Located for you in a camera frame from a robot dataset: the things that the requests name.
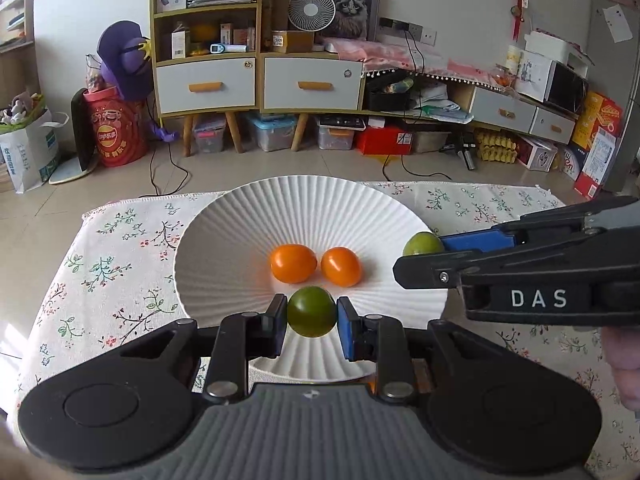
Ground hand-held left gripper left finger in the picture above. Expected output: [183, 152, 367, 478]
[120, 294, 290, 403]

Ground blue lid storage bin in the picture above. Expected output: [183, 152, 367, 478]
[247, 112, 297, 152]

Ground paper note on refrigerator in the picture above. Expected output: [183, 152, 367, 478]
[602, 4, 635, 43]

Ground pink fringed cloth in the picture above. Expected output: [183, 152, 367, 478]
[327, 37, 506, 91]

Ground red snack bucket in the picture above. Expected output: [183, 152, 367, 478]
[82, 87, 149, 168]

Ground plush toys in bag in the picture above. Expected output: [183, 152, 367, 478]
[0, 91, 46, 126]

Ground framed cat picture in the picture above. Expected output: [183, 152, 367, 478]
[315, 0, 383, 43]

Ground blue white carton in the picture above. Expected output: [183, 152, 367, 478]
[574, 127, 621, 200]

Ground wooden bookshelf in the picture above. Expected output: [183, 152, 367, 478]
[0, 0, 38, 106]

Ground grey refrigerator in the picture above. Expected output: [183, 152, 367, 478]
[585, 0, 640, 196]

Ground floral tablecloth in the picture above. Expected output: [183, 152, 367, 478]
[12, 180, 640, 480]

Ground white box with lid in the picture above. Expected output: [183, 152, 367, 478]
[524, 31, 591, 66]

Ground white paper bag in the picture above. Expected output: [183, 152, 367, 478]
[0, 107, 68, 195]

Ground long wooden drawer cabinet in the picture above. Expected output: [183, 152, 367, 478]
[362, 67, 578, 146]

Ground small clear storage bin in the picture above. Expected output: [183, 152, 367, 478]
[192, 117, 228, 155]

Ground yellow egg carton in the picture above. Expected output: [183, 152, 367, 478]
[472, 129, 521, 165]

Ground person's right hand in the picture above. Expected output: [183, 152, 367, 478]
[601, 327, 640, 411]

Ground low wooden drawer cabinet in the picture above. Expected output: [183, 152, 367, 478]
[259, 51, 366, 153]

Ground purple plush toy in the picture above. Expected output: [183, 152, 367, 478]
[96, 20, 157, 103]

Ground dark green tomato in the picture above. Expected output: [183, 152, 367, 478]
[286, 286, 337, 338]

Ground orange yellow carton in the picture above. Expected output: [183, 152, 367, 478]
[570, 91, 625, 151]

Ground white microwave oven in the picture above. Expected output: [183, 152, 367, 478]
[515, 52, 588, 108]

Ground yellow green tomato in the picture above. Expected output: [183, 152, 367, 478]
[403, 231, 445, 258]

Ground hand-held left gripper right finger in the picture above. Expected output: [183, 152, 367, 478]
[336, 296, 501, 403]

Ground black floor cable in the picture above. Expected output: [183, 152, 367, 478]
[147, 100, 191, 196]

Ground black box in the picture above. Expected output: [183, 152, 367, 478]
[367, 77, 416, 111]

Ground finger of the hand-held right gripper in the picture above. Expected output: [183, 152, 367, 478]
[439, 196, 638, 253]
[392, 247, 481, 291]

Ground red flat box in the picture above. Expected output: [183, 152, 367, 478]
[356, 125, 415, 156]

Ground red hanging ornament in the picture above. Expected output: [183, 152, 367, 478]
[512, 0, 531, 43]

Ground labelled cardboard box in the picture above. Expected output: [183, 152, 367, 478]
[272, 30, 315, 54]

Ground white ribbed plate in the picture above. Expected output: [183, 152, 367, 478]
[173, 175, 448, 383]

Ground black flat board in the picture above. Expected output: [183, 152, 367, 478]
[70, 87, 101, 176]

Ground orange tomato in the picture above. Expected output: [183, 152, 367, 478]
[270, 243, 319, 284]
[320, 246, 362, 288]

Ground tall wooden shelf cabinet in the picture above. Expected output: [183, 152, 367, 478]
[149, 0, 263, 158]

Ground white desk fan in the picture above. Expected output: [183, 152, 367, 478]
[288, 0, 336, 31]

